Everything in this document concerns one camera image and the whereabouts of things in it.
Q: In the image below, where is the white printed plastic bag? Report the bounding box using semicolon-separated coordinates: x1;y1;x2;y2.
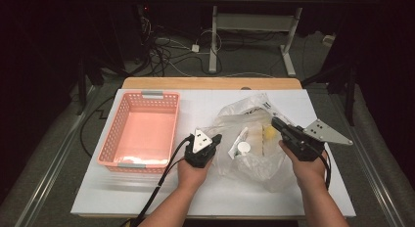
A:
199;92;327;193

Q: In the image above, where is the right hand-held gripper black cable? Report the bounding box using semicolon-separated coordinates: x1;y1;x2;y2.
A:
321;148;333;192

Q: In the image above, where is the white ointment tube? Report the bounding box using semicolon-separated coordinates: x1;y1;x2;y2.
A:
228;126;250;159

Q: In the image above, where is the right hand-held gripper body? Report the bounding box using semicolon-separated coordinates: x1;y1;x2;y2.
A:
280;118;354;162

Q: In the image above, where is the person's right hand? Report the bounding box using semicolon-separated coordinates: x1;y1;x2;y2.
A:
278;141;329;191

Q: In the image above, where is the white jar with green label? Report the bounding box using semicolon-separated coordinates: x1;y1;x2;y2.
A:
237;141;253;157

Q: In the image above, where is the black floor cable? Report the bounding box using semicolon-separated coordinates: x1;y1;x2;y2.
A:
79;95;115;159

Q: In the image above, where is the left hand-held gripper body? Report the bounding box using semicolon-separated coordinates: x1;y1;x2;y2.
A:
184;127;219;169

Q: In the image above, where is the black metal stand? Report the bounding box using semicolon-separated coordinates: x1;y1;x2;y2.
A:
75;55;107;116
301;59;358;127

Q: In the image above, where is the white metal desk frame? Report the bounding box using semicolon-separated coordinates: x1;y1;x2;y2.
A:
208;5;302;78

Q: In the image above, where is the left hand-held gripper black cable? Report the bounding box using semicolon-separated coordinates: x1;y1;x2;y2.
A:
120;135;194;227

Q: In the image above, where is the hand-held gripper black cable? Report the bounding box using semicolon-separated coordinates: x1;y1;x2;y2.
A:
120;135;194;227
321;148;333;192

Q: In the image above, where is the pink perforated plastic basket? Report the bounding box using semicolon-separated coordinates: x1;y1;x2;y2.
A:
97;90;181;175

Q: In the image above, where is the tangle of floor cables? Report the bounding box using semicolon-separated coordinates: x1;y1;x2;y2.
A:
138;16;223;78

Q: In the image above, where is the person's left hand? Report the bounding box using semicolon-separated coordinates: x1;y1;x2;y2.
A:
176;157;214;192

